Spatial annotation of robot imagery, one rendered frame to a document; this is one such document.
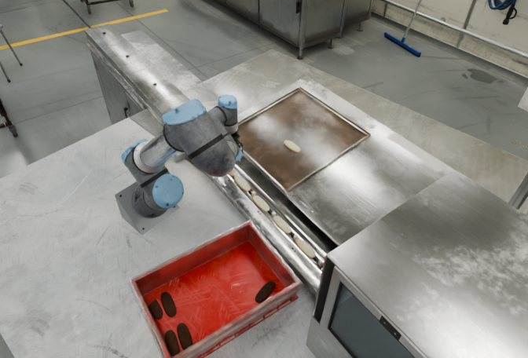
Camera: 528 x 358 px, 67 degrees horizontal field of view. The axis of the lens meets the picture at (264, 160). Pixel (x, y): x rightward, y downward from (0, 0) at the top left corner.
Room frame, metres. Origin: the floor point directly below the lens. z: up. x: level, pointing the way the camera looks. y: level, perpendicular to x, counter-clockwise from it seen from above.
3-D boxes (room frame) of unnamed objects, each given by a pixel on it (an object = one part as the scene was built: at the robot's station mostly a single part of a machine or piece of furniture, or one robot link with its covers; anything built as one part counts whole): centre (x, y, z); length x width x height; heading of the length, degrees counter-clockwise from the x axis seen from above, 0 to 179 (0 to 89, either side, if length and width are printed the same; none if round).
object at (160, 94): (2.18, 0.82, 0.89); 1.25 x 0.18 x 0.09; 38
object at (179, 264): (0.70, 0.15, 0.87); 0.49 x 0.34 x 0.10; 125
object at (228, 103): (1.30, 0.15, 1.19); 0.09 x 0.08 x 0.11; 141
